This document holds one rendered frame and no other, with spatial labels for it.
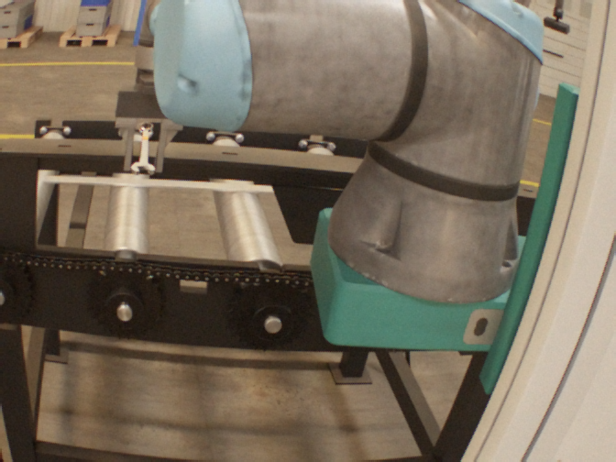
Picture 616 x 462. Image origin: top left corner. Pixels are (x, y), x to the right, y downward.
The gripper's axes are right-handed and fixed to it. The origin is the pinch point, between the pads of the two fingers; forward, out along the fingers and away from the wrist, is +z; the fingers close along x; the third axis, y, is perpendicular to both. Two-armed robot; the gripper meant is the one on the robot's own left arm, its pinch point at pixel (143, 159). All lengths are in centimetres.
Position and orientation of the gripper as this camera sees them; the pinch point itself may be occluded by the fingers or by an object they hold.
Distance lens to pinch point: 128.5
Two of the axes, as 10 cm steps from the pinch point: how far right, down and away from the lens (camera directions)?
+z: -1.6, 9.0, 4.1
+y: -1.8, -4.3, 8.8
